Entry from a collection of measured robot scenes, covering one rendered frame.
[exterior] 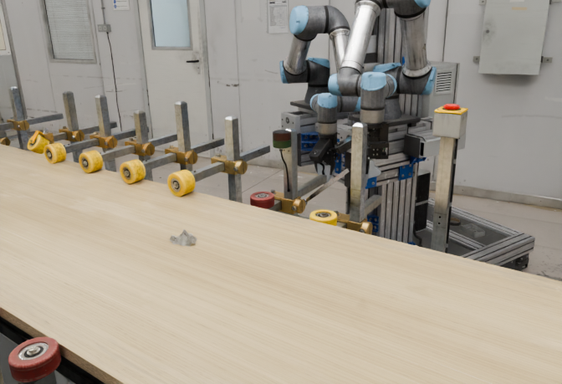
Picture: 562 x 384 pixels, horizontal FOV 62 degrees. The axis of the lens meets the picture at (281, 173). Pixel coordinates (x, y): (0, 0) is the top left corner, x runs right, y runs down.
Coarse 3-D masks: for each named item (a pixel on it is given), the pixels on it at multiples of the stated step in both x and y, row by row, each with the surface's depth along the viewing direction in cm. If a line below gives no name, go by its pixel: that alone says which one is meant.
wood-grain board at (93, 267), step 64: (0, 192) 163; (64, 192) 161; (128, 192) 160; (192, 192) 158; (0, 256) 117; (64, 256) 117; (128, 256) 116; (192, 256) 115; (256, 256) 114; (320, 256) 114; (384, 256) 113; (448, 256) 112; (64, 320) 91; (128, 320) 91; (192, 320) 90; (256, 320) 90; (320, 320) 89; (384, 320) 89; (448, 320) 88; (512, 320) 88
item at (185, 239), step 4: (184, 232) 125; (172, 236) 123; (176, 236) 125; (180, 236) 125; (184, 236) 122; (188, 236) 124; (192, 236) 123; (172, 240) 122; (176, 240) 122; (180, 240) 122; (184, 240) 121; (188, 240) 121; (192, 240) 121; (196, 240) 123; (180, 244) 121; (184, 244) 121; (188, 244) 121
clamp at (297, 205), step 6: (276, 192) 165; (282, 192) 165; (276, 198) 161; (282, 198) 160; (294, 198) 159; (300, 198) 161; (282, 204) 160; (288, 204) 159; (294, 204) 158; (300, 204) 158; (282, 210) 161; (288, 210) 160; (294, 210) 157; (300, 210) 159
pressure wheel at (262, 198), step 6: (258, 192) 155; (264, 192) 155; (270, 192) 155; (252, 198) 151; (258, 198) 150; (264, 198) 150; (270, 198) 150; (252, 204) 152; (258, 204) 150; (264, 204) 150; (270, 204) 151
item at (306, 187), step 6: (312, 180) 181; (318, 180) 181; (324, 180) 185; (300, 186) 174; (306, 186) 174; (312, 186) 177; (318, 186) 181; (300, 192) 171; (306, 192) 174; (276, 204) 158; (276, 210) 159
